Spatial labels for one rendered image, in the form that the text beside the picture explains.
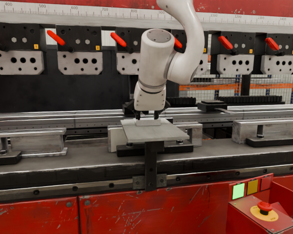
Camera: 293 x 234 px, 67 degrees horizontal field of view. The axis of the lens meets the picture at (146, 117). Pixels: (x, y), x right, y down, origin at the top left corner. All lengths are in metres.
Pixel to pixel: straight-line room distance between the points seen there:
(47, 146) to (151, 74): 0.50
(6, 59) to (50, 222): 0.56
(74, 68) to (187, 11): 0.44
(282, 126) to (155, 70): 0.75
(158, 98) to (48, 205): 0.51
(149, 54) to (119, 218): 0.59
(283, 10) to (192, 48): 0.63
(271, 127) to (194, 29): 0.70
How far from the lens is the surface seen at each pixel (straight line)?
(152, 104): 0.71
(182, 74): 0.57
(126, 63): 0.82
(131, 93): 0.86
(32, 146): 0.91
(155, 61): 0.57
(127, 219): 0.88
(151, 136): 0.64
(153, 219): 0.91
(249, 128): 1.07
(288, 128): 1.20
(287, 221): 0.77
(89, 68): 0.82
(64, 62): 0.83
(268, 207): 0.75
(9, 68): 0.87
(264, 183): 0.88
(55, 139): 0.89
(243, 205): 0.79
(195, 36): 0.56
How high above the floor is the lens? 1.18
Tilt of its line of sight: 11 degrees down
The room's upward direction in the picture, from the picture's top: straight up
